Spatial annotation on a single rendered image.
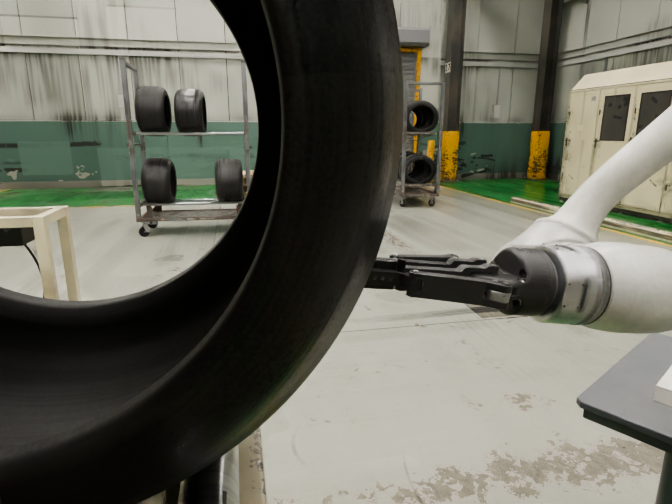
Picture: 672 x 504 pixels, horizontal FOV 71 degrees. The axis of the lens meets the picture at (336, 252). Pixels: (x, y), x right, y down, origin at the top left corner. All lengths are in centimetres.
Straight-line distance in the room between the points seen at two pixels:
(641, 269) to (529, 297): 13
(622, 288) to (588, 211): 21
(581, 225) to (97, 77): 1138
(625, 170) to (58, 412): 75
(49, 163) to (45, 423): 1153
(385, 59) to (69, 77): 1168
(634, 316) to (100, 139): 1141
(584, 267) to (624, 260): 5
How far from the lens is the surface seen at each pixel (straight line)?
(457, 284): 47
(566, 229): 73
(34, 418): 55
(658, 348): 144
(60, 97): 1196
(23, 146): 1214
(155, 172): 576
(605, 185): 78
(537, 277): 53
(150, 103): 575
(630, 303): 59
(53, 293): 262
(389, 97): 31
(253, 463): 50
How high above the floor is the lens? 117
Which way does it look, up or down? 14 degrees down
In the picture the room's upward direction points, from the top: straight up
